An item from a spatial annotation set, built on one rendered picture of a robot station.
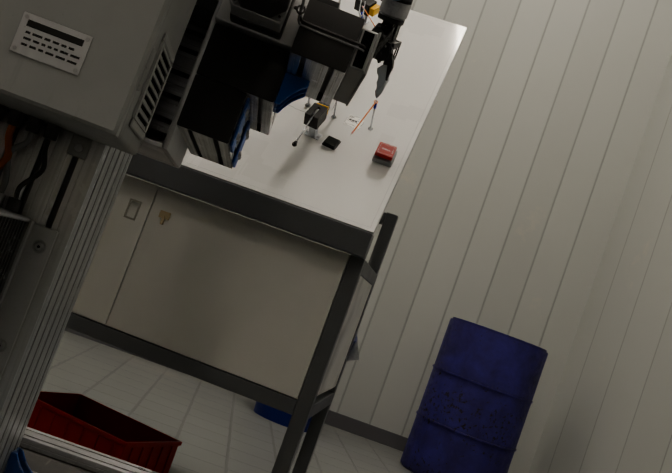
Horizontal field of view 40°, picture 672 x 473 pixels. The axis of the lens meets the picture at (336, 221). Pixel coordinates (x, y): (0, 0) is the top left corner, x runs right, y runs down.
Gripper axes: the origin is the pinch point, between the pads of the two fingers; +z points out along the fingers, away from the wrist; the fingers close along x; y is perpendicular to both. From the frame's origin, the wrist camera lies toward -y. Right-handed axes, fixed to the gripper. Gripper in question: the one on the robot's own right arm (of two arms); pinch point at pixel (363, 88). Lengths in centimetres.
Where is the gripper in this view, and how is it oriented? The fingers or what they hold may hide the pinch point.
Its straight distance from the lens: 243.9
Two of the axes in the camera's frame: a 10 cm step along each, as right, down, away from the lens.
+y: 3.7, -2.6, 8.9
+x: -8.7, -4.3, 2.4
